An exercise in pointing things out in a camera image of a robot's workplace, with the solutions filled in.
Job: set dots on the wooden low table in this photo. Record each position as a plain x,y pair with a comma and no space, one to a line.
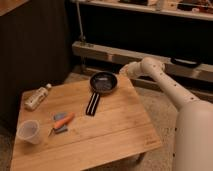
120,128

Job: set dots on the metal shelf upright pole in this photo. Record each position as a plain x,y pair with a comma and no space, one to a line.
82,37

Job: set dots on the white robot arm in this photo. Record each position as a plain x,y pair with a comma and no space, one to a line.
193,146

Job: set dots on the black handle on shelf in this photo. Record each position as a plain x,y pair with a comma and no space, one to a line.
185,64

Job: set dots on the white plastic bottle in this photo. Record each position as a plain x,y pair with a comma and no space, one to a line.
37,97

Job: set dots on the grey blue piece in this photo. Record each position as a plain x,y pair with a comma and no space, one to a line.
59,116

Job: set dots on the small grey blue block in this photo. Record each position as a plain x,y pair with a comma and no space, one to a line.
61,130

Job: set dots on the clear plastic cup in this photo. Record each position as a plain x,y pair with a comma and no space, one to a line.
29,131

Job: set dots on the orange toy carrot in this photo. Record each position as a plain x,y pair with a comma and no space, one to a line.
63,122

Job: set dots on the dark ceramic bowl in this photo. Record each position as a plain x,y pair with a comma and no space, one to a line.
103,82

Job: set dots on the black white striped block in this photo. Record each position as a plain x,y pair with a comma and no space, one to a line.
93,103

